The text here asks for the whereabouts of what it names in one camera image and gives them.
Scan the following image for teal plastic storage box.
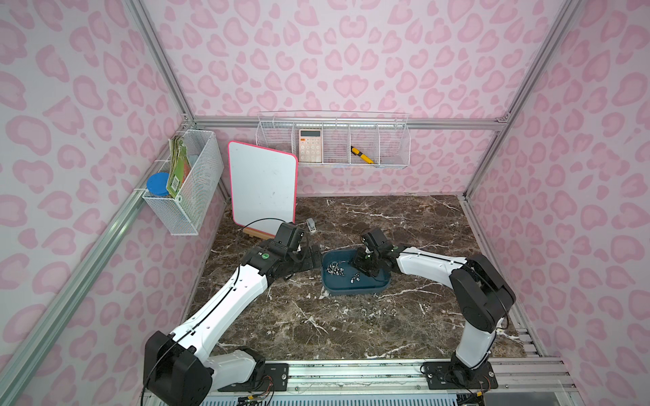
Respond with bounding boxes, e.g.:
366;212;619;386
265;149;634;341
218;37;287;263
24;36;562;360
322;249;391;296

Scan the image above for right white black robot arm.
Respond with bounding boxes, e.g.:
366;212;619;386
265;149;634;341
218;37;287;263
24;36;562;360
353;228;516;373

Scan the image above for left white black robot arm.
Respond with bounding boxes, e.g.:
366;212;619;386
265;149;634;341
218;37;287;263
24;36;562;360
143;240;322;405

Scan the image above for pile of silver wing nuts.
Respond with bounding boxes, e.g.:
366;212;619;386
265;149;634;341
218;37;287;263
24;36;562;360
326;262;361;284

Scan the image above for row of table wing nuts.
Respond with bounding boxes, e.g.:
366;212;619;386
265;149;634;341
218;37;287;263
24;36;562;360
361;307;397;318

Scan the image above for pink framed whiteboard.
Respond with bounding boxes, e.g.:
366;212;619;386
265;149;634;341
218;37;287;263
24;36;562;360
228;141;298;236

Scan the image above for white pink calculator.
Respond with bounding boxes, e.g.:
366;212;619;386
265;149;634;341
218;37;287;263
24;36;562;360
298;129;323;163

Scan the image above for green paper cards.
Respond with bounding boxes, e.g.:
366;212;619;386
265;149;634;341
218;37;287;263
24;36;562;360
167;135;191;198

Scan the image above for blue round lid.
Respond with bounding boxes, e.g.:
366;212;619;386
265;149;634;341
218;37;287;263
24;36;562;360
147;172;169;198

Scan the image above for white mesh wall basket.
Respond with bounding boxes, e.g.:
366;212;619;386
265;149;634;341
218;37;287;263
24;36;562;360
143;130;224;236

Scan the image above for white wire wall shelf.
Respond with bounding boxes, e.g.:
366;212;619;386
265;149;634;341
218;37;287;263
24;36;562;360
255;112;411;167

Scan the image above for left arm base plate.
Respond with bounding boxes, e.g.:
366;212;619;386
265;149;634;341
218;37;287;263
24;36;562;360
218;362;289;392

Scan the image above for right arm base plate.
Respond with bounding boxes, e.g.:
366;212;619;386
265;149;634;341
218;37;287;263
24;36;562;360
420;360;499;391

